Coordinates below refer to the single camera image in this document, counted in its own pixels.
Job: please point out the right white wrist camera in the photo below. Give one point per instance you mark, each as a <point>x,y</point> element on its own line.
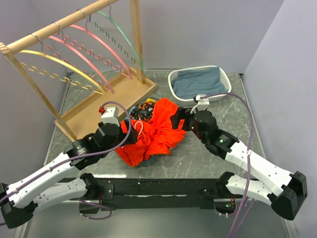
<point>202,103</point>

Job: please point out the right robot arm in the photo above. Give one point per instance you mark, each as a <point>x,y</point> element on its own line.
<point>283,191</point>

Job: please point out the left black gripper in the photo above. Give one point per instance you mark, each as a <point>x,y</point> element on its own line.
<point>132,138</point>

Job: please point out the green hanger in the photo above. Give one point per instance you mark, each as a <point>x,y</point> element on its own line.
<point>127,48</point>

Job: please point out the blue-grey cloth in basket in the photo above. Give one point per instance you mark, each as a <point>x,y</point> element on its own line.
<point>191,82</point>

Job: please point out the white plastic basket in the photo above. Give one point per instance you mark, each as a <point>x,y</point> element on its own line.
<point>189,102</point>

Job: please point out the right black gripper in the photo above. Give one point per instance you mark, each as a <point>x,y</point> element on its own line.
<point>182,113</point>

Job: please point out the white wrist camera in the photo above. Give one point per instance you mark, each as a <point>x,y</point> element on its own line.
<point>109,115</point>
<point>202,103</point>

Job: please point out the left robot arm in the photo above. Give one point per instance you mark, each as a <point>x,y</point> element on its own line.
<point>21,200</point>

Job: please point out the wooden clothes rack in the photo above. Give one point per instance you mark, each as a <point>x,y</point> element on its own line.
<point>73,51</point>

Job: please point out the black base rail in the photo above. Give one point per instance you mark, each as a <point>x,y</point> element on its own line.
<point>147,193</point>

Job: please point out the patterned black orange shorts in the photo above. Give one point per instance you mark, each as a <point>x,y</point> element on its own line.
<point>143,111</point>

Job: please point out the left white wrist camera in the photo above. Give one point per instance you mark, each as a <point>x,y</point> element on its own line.
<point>109,115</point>

